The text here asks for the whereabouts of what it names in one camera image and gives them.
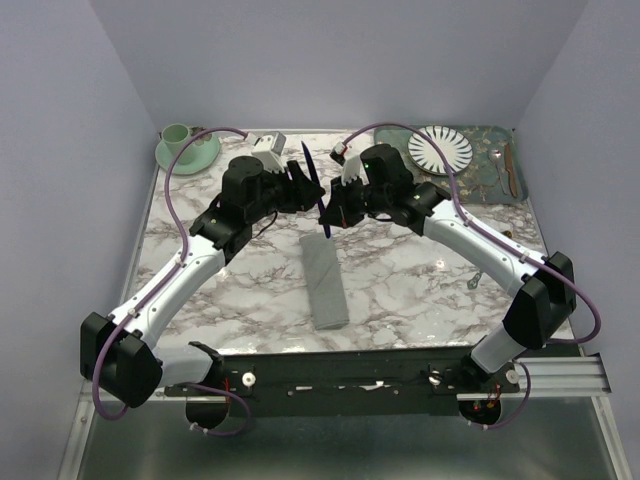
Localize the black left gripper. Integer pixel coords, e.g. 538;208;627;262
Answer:
247;160;326;225

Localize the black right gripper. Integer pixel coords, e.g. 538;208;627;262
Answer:
319;173;390;230

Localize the blue handled utensil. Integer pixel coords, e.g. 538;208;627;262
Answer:
301;142;331;239

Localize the grey woven cloth napkin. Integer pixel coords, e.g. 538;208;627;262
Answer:
300;233;349;331

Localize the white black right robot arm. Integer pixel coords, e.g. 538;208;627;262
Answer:
319;144;576;392

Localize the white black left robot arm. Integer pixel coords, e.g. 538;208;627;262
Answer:
81;156;325;408

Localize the mint green floral plate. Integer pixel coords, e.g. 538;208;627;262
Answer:
155;126;220;176

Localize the white blue striped plate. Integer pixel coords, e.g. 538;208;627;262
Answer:
408;125;473;176

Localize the mint green cup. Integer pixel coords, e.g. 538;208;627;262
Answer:
159;123;191;163

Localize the teal floral serving tray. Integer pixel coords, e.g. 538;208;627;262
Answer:
373;125;528;204

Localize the silver spoon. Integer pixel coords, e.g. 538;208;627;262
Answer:
487;148;507;195

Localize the brown wooden knife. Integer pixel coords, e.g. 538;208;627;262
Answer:
504;143;519;198

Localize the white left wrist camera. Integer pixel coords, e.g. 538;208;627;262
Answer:
251;131;286;174

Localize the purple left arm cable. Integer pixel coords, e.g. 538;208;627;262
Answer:
92;127;251;436

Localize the black metal base frame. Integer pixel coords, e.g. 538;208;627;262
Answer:
164;344;584;419

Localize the aluminium extrusion rail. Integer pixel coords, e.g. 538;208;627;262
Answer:
101;356;610;408

